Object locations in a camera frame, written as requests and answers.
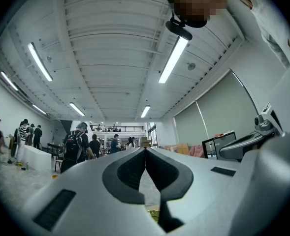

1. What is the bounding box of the grey roller blind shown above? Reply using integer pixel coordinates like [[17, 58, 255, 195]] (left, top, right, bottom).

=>
[[173, 101, 209, 147], [196, 70, 259, 142]]

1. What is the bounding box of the tall glass window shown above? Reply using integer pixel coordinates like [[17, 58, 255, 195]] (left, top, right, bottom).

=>
[[148, 122, 158, 145]]

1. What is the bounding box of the stack of cardboard boxes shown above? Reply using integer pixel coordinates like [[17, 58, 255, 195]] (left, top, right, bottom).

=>
[[141, 136, 153, 148]]

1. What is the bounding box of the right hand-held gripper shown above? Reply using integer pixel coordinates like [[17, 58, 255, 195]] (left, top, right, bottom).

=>
[[219, 102, 285, 161]]

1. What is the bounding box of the light wooden cabinet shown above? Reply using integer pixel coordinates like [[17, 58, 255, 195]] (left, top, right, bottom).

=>
[[164, 143, 190, 155]]

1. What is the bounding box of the person's head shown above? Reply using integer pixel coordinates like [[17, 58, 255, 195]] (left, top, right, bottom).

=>
[[166, 0, 244, 29]]

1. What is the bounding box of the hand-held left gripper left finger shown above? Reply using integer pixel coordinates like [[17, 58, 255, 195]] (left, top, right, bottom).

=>
[[19, 147, 165, 236]]

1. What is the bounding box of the black mezzanine railing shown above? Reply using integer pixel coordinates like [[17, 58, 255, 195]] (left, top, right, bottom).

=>
[[93, 124, 145, 132]]

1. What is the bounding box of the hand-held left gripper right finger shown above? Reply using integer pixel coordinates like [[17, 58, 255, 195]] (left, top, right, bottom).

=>
[[144, 147, 241, 234]]

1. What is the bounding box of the ceiling tube light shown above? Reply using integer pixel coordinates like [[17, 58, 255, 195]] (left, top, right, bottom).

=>
[[69, 102, 86, 117], [28, 42, 53, 82], [140, 105, 151, 118], [0, 71, 19, 91], [159, 36, 189, 84], [32, 104, 47, 115]]

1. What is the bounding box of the person's white printed t-shirt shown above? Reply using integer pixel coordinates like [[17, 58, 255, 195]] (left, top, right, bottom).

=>
[[233, 0, 290, 68]]

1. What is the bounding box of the white foam block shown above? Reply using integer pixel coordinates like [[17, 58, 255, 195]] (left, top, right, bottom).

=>
[[24, 145, 52, 173]]

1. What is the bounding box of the black head-mounted camera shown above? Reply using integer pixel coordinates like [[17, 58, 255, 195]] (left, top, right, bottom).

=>
[[165, 16, 193, 41]]

